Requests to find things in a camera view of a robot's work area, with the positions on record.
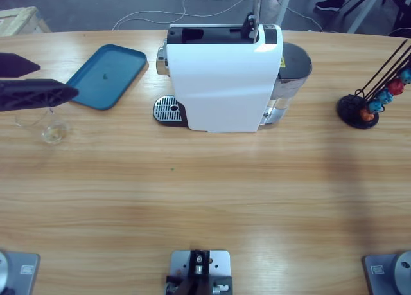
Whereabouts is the clear drinking glass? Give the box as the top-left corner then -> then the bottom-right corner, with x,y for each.
14,107 -> 72,145

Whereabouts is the black wire capsule stand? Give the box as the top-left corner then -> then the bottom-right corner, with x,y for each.
336,39 -> 411,130

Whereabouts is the white metal post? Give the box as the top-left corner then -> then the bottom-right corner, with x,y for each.
275,0 -> 295,28

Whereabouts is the short white floor cable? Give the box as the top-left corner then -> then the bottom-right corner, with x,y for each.
285,6 -> 324,32

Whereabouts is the light wooden crate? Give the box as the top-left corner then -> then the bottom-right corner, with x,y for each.
0,6 -> 52,37

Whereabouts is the long white floor cable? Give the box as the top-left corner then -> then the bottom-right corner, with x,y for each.
112,0 -> 283,31

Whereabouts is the metal grid drip tray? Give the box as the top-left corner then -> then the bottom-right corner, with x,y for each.
152,94 -> 188,129

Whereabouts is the black sneaker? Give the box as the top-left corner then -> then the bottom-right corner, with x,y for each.
315,0 -> 342,12

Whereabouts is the black chair frame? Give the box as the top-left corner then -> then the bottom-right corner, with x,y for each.
381,0 -> 411,29

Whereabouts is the white capsule coffee machine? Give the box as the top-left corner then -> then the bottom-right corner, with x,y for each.
152,23 -> 286,134

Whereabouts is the teal plastic serving tray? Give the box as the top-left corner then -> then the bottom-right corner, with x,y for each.
65,44 -> 149,111

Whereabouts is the red coffee capsule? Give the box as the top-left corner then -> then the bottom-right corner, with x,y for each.
388,79 -> 406,96

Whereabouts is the arm grey base plate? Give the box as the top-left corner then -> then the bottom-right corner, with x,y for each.
362,250 -> 411,295
0,250 -> 41,295

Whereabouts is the white slanted frame leg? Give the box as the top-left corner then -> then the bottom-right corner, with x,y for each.
347,0 -> 386,35

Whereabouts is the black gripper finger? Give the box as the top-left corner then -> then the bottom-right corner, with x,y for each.
0,78 -> 80,112
0,52 -> 42,79

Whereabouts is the silver coffee machine lever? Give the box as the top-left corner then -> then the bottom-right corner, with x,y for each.
242,0 -> 265,42

